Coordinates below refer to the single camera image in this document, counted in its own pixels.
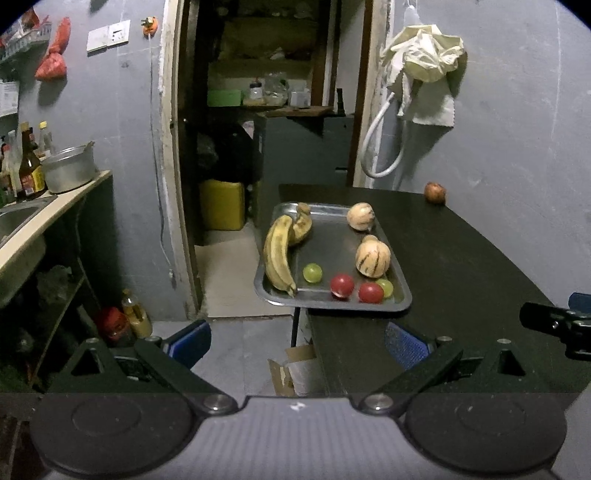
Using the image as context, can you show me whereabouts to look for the green box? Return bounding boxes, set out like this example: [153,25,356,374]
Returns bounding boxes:
[207,89,242,107]

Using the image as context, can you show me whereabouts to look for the brown spotted banana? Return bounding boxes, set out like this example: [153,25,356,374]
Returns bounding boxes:
[287,210,314,245]

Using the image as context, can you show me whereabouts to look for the steel sink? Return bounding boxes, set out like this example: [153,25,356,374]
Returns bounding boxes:
[0,196,58,259]

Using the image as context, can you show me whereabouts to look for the metal cooking pot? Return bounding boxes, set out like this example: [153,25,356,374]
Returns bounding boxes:
[41,142,99,193]

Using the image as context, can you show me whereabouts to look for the clear bottle yellow cap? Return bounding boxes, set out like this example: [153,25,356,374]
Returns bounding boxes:
[38,121,56,158]

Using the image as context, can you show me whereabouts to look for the wire wall rack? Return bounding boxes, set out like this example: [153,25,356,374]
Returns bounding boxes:
[0,9,51,61]

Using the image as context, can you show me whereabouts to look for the white towel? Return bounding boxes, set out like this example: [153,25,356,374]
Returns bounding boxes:
[396,74,458,127]

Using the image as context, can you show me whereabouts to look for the white wall switch plate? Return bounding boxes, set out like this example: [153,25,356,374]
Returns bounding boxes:
[107,21,131,47]
[87,28,110,55]

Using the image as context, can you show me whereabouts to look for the striped pepino melon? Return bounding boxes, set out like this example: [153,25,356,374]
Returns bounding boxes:
[355,241,392,278]
[346,203,376,232]

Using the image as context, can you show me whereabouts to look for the cream cloth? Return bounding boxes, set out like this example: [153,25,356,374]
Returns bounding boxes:
[379,24,468,93]

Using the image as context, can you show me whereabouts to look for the yellow jerrycan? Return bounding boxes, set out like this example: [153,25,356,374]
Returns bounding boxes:
[199,180,246,232]

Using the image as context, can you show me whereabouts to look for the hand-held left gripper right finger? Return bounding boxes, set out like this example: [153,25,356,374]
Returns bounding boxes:
[358,319,555,414]

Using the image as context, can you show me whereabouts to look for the wooden board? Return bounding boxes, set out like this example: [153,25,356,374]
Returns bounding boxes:
[256,106,334,118]

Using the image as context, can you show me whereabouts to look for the white paper sheet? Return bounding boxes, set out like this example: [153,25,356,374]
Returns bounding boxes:
[0,80,20,116]

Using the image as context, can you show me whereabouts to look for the metal tray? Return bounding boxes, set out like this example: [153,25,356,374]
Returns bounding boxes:
[254,202,413,312]

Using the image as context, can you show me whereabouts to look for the white hose loop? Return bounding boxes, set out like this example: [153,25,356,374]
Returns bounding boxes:
[360,92,407,178]

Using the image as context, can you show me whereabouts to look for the red mesh bag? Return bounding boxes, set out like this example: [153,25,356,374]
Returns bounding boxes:
[36,17,71,81]

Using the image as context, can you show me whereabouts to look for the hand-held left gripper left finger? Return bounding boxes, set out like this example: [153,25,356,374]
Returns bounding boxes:
[46,318,238,414]

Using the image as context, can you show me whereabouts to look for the kitchen counter cream edge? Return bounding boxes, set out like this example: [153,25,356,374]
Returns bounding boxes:
[0,170,114,310]

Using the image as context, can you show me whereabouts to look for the clear plastic container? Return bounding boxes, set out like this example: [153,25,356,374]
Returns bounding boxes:
[265,76,289,106]

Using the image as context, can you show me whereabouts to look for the red jar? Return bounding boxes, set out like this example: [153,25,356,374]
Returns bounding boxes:
[95,307,134,347]

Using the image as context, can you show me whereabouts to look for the cardboard box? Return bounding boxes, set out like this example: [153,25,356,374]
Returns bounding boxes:
[268,344,326,398]

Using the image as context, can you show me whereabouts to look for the grey cabinet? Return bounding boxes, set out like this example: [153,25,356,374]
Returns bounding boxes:
[253,112,356,188]

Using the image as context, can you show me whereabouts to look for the long yellow-green banana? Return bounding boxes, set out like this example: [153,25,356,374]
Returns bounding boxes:
[263,215,298,297]

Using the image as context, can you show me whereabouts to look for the small red round fruit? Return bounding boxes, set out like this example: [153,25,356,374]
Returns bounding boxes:
[330,274,355,301]
[358,282,385,304]

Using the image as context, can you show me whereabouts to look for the yellow oil bottle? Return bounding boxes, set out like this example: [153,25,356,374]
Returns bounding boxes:
[121,289,153,339]

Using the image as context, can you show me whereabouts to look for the brown sauce bottle yellow label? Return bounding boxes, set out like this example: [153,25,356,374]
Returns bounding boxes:
[18,122,47,197]

